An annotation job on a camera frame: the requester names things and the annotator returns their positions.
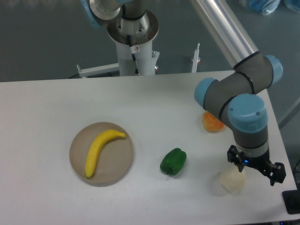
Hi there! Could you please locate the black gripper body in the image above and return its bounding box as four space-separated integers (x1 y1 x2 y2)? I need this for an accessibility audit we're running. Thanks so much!
235 149 271 173

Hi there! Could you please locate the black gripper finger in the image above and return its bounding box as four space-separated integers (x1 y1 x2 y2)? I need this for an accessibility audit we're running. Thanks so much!
227 145 245 173
262 162 286 186

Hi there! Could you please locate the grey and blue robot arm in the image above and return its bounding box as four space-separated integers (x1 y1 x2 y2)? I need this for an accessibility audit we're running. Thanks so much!
82 0 286 184

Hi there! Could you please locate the beige round plate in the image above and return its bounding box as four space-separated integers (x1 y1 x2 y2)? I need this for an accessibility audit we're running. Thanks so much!
69 122 134 187

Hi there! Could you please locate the yellow toy banana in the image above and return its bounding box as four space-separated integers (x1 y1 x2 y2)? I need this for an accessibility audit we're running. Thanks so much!
85 129 126 178

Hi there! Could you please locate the white toy garlic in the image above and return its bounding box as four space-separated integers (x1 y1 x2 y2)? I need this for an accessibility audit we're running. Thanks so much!
219 165 246 194

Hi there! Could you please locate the black device at table edge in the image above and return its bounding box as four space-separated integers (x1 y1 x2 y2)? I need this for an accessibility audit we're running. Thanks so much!
282 190 300 215

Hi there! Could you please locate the orange toy fruit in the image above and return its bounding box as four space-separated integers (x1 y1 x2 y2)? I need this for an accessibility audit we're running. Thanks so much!
202 111 225 133

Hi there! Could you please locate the green toy bell pepper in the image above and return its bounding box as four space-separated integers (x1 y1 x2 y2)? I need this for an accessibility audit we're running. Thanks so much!
160 148 187 176

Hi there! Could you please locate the white right support bracket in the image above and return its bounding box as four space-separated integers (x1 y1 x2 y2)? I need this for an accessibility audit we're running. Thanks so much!
191 43 201 73

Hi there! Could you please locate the white support bracket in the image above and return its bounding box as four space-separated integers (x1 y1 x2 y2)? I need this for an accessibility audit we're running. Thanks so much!
76 63 119 78
191 43 201 73

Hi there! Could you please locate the black cable on pedestal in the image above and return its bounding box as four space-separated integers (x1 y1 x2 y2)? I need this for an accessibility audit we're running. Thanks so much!
126 34 141 75

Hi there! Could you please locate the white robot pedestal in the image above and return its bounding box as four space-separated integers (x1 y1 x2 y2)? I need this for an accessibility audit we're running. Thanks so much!
107 10 160 76

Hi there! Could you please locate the white left support bracket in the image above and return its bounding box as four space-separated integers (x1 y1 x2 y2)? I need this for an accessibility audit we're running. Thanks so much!
76 63 119 78

